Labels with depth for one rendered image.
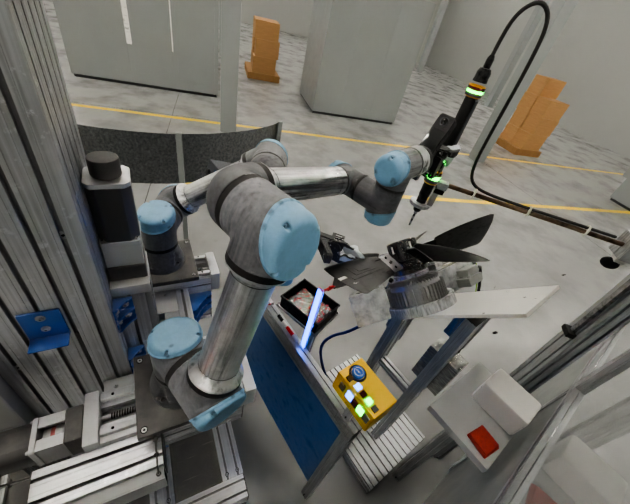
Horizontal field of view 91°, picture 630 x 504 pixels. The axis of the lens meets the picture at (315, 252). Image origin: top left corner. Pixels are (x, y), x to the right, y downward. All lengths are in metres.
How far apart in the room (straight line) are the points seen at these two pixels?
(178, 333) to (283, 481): 1.33
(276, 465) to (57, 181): 1.68
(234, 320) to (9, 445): 0.67
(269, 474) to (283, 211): 1.67
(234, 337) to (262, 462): 1.44
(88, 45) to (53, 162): 6.53
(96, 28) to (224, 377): 6.71
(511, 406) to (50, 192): 1.42
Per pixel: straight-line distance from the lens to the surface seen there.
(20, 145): 0.66
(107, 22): 7.01
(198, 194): 1.18
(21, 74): 0.62
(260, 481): 1.96
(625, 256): 1.26
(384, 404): 1.00
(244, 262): 0.48
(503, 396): 1.39
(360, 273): 1.12
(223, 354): 0.63
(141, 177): 2.74
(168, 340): 0.78
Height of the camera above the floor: 1.91
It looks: 39 degrees down
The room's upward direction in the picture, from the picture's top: 15 degrees clockwise
